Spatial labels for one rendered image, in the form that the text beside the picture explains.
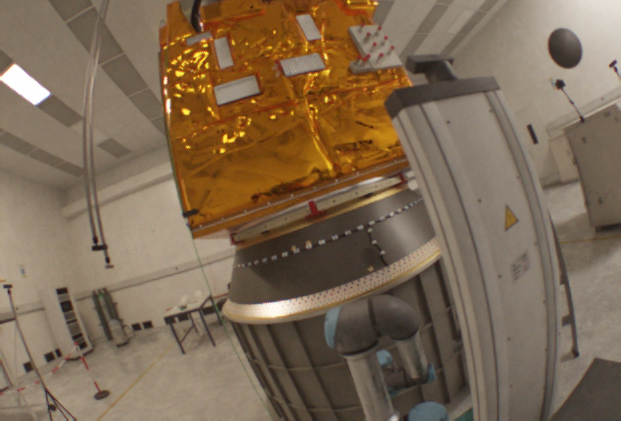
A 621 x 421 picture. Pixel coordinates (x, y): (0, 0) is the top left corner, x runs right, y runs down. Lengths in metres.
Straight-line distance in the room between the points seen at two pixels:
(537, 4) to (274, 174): 8.01
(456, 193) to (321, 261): 1.10
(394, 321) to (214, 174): 1.34
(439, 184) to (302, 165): 1.24
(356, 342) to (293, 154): 1.25
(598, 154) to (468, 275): 3.50
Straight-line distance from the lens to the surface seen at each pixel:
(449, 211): 0.47
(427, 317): 1.64
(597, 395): 0.97
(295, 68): 2.01
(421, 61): 0.60
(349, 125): 1.79
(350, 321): 0.68
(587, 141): 3.89
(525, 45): 8.51
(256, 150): 1.65
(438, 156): 0.48
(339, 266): 1.44
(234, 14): 2.39
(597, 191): 4.02
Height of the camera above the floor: 1.60
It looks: 8 degrees up
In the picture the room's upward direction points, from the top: 20 degrees counter-clockwise
